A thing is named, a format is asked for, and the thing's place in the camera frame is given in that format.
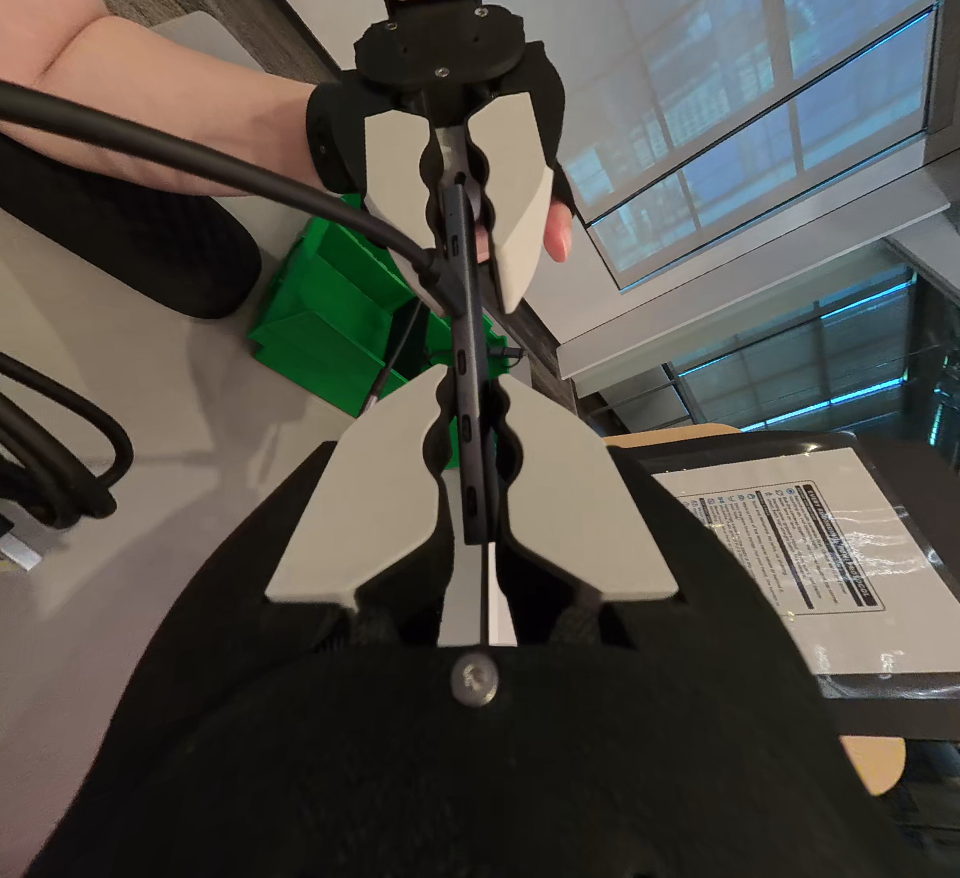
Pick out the thick black usb-c cable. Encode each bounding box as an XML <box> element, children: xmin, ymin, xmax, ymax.
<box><xmin>0</xmin><ymin>81</ymin><xmax>470</xmax><ymax>528</ymax></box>

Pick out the person's left hand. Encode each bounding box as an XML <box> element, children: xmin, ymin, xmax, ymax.
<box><xmin>541</xmin><ymin>199</ymin><xmax>577</xmax><ymax>265</ymax></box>

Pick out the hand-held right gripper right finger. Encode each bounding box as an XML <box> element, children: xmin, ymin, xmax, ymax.
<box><xmin>489</xmin><ymin>373</ymin><xmax>681</xmax><ymax>611</ymax></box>

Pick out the small white adapter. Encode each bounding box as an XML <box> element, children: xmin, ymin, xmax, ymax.
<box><xmin>0</xmin><ymin>516</ymin><xmax>44</xmax><ymax>573</ymax></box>

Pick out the black mesh chair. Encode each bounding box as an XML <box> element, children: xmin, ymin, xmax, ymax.
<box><xmin>0</xmin><ymin>131</ymin><xmax>264</xmax><ymax>320</ymax></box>

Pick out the laminated paper sheet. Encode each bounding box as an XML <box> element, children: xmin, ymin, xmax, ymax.
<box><xmin>648</xmin><ymin>446</ymin><xmax>960</xmax><ymax>701</ymax></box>

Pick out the grey usb hub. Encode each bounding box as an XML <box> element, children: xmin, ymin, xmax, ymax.
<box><xmin>438</xmin><ymin>176</ymin><xmax>502</xmax><ymax>546</ymax></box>

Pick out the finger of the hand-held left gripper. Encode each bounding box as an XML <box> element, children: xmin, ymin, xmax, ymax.
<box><xmin>363</xmin><ymin>107</ymin><xmax>445</xmax><ymax>251</ymax></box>
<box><xmin>465</xmin><ymin>92</ymin><xmax>556</xmax><ymax>315</ymax></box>

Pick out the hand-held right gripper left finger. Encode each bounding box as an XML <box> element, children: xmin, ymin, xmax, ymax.
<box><xmin>264</xmin><ymin>365</ymin><xmax>456</xmax><ymax>613</ymax></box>

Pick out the person's left forearm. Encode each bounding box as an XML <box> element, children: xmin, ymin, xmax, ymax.
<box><xmin>0</xmin><ymin>0</ymin><xmax>325</xmax><ymax>198</ymax></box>

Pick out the thin black cable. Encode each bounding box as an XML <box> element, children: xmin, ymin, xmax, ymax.
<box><xmin>362</xmin><ymin>296</ymin><xmax>427</xmax><ymax>414</ymax></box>

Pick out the large glass window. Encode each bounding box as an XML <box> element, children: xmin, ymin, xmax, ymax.
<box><xmin>480</xmin><ymin>0</ymin><xmax>960</xmax><ymax>437</ymax></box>

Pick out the green plastic bin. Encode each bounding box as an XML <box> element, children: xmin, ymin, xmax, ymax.
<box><xmin>249</xmin><ymin>194</ymin><xmax>519</xmax><ymax>470</ymax></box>

